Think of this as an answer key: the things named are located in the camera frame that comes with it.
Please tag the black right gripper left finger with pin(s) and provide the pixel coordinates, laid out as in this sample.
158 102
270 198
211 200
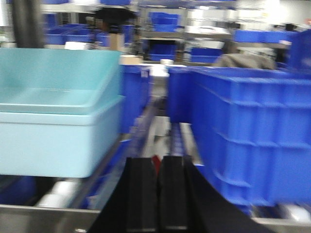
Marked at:
132 207

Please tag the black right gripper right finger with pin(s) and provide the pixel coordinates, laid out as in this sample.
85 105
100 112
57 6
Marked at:
189 204

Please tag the light blue plastic bin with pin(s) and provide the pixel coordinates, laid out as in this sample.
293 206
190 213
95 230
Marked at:
58 145

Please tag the large dark blue crate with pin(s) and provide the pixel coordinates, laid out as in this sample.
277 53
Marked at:
252 129

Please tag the dark blue bin behind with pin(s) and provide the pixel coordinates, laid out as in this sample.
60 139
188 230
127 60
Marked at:
135 87

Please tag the person with dark hair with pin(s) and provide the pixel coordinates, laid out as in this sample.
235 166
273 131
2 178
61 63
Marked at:
110 21

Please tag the stainless steel shelf front rail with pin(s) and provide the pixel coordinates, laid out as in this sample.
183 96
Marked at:
29 219

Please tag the black vertical post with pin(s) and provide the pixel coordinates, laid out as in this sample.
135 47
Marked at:
28 23

